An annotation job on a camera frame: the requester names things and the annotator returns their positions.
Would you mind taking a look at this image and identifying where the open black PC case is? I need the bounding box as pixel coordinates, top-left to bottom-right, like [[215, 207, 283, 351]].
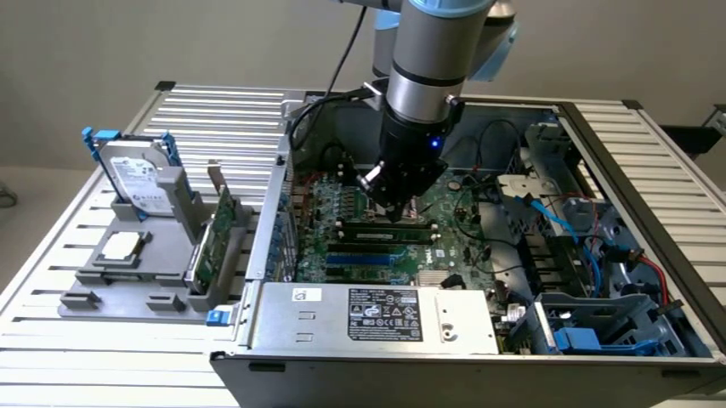
[[208, 89, 726, 408]]

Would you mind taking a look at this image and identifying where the empty black RAM slot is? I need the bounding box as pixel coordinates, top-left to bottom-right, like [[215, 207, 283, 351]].
[[327, 242, 435, 257]]

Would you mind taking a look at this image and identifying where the light blue SATA wire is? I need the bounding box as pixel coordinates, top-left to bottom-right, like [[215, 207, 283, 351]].
[[524, 191, 582, 246]]

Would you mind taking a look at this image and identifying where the green RAM stick black label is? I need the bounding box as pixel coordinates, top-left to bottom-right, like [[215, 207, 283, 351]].
[[337, 224, 439, 246]]

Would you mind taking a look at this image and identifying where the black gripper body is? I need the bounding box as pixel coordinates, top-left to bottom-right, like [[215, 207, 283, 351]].
[[367, 105, 455, 224]]

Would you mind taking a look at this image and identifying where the green motherboard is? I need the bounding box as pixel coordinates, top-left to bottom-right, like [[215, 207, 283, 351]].
[[277, 167, 502, 291]]

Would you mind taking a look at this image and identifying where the blue expansion slot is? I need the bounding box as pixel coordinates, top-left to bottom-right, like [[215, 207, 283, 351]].
[[324, 252, 400, 265]]

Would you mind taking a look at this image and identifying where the silver chipset heatsink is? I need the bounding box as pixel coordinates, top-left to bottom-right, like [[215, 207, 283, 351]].
[[415, 270, 456, 289]]

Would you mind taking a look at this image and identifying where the green graphics card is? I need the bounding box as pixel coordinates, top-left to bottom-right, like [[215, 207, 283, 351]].
[[181, 158, 235, 296]]

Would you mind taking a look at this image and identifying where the CPU socket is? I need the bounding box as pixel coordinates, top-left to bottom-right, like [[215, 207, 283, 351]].
[[367, 197, 430, 227]]

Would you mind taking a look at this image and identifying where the hard disk in blue carrier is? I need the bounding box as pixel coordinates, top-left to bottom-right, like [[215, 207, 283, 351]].
[[80, 126, 183, 220]]

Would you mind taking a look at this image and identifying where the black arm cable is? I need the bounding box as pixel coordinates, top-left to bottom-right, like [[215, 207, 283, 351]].
[[287, 5, 380, 150]]

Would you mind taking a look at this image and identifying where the silver CPU chip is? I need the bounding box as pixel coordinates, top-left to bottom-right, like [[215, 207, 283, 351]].
[[96, 230, 153, 261]]

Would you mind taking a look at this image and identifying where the grey parts rack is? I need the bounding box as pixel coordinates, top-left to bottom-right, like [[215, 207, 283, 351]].
[[57, 165, 263, 326]]

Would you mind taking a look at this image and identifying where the silver power supply unit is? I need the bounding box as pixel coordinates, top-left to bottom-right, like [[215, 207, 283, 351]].
[[241, 281, 502, 357]]

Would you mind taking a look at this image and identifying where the red SATA wire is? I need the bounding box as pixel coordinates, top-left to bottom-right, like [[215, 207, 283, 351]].
[[632, 248, 674, 308]]

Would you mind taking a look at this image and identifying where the black looped wire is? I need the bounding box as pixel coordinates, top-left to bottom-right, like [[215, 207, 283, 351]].
[[474, 120, 520, 172]]

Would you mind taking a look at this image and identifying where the grey disk bay cage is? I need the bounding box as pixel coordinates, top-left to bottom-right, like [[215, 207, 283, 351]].
[[530, 291, 702, 359]]

